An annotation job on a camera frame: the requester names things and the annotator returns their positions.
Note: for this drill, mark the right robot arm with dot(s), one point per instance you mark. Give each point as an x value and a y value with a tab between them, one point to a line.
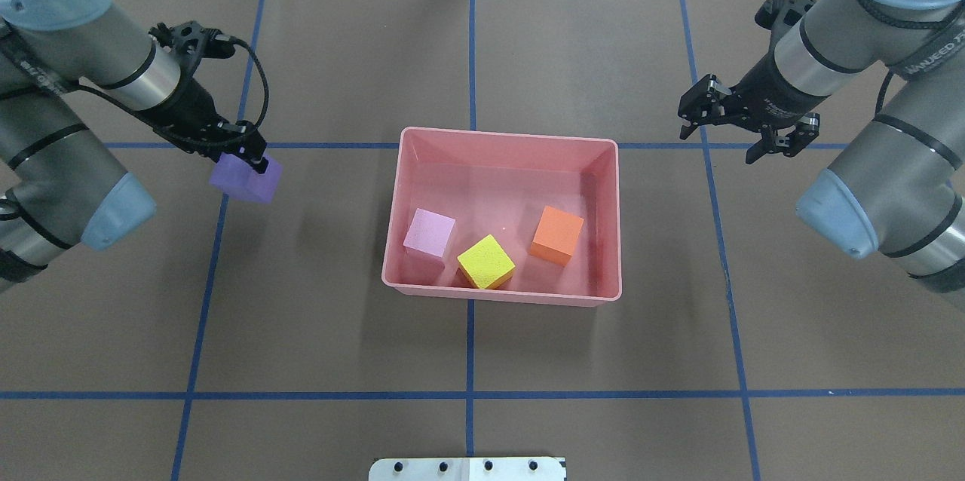
888	190

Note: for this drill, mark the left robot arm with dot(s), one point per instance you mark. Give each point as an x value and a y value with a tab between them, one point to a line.
72	189

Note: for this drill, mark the yellow foam block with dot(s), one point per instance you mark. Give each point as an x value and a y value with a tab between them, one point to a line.
486	265

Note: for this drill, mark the orange foam block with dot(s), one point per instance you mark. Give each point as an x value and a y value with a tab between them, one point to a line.
556	236

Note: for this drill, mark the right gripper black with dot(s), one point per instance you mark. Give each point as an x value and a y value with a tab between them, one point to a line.
769	94

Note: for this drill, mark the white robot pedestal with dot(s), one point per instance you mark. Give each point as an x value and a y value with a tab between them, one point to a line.
470	468

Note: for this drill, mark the purple foam block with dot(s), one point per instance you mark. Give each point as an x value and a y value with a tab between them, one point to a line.
238	180

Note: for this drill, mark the pink plastic bin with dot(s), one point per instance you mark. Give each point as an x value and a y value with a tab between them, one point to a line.
498	184

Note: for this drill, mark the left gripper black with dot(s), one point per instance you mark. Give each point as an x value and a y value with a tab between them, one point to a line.
190	105

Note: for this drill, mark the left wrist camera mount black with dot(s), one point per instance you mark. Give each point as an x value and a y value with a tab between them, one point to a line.
191	42

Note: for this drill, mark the pink foam block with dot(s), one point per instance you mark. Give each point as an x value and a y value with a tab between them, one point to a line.
428	235

